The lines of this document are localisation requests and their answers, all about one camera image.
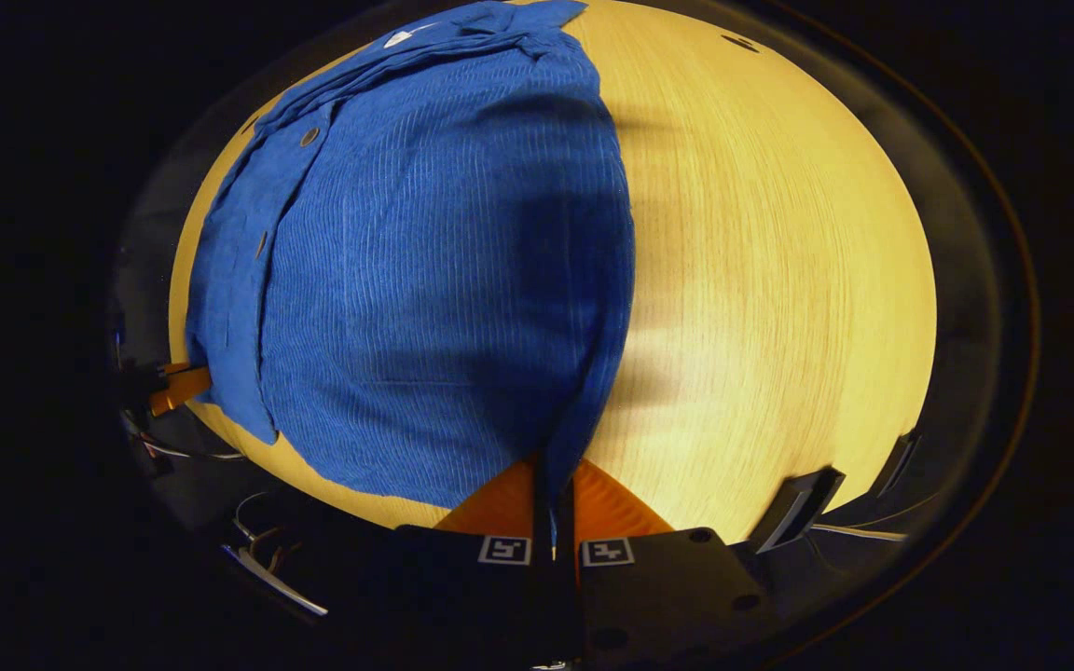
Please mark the black table bracket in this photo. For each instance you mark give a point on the black table bracket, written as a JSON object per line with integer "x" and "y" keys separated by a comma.
{"x": 896, "y": 463}
{"x": 793, "y": 508}

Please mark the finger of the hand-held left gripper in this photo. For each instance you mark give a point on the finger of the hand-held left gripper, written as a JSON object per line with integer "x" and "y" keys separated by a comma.
{"x": 181, "y": 388}

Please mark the silver metal bar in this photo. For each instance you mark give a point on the silver metal bar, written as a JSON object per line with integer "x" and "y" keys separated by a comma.
{"x": 276, "y": 582}

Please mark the blue button shirt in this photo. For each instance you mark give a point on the blue button shirt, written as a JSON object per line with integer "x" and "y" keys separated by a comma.
{"x": 425, "y": 280}

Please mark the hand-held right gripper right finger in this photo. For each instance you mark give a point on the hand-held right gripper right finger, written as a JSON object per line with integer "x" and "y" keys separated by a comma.
{"x": 667, "y": 587}

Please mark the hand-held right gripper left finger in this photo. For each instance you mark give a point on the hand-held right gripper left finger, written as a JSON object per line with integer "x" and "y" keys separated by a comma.
{"x": 462, "y": 587}

